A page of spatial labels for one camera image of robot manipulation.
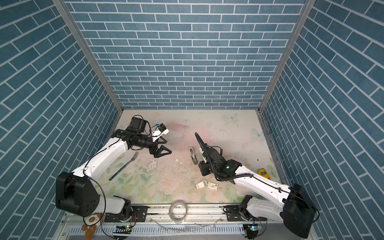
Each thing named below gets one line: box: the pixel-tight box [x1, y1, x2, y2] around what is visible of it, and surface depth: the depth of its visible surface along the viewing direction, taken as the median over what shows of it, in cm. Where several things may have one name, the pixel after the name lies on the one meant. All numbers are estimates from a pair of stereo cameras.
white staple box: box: [207, 181, 219, 191], surface depth 84 cm
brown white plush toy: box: [81, 213, 102, 240], surface depth 70 cm
